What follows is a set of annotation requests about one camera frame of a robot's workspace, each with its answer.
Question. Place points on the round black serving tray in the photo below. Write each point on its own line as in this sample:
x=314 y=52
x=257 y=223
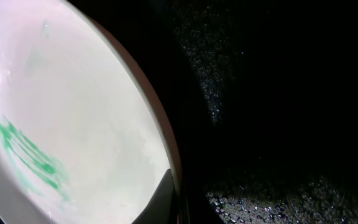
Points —
x=262 y=97

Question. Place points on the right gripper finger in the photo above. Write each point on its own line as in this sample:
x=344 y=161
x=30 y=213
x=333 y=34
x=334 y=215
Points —
x=162 y=207

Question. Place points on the white plate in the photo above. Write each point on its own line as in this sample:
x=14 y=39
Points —
x=84 y=137

